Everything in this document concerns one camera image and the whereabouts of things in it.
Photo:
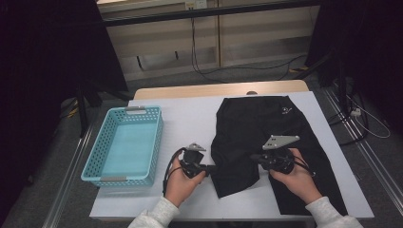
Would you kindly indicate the aluminium floor rail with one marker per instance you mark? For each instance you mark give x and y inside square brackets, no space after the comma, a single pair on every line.
[370,155]
[68,180]

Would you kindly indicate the light blue plastic basket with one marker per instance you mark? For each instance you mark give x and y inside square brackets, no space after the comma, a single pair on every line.
[130,145]

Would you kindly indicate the wooden table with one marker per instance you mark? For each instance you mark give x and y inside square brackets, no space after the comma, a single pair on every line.
[206,90]

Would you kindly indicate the white power plug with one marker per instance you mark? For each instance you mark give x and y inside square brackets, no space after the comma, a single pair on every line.
[356,111]

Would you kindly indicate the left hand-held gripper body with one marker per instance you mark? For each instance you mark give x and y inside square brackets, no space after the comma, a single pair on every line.
[194,163]

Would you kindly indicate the person's left hand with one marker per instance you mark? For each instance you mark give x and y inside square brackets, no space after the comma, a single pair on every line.
[182,188]

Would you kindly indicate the person's right hand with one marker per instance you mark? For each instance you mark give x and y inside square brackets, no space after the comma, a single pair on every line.
[299,183]

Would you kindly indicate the black curtain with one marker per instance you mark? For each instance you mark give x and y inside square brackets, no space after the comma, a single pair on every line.
[374,47]
[47,63]

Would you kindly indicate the white table sheet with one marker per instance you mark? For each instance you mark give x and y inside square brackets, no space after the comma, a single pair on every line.
[190,126]

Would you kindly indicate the black pants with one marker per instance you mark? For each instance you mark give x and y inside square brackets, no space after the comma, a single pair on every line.
[250,126]

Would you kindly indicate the white wall socket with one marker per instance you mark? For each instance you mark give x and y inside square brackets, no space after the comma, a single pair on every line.
[196,4]

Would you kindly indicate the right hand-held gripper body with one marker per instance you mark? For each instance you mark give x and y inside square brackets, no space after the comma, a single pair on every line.
[280,160]

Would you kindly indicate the black horizontal bar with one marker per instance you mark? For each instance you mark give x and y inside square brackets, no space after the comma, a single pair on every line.
[206,13]

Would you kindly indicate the black stand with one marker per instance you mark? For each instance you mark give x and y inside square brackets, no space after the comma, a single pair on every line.
[341,82]
[83,117]

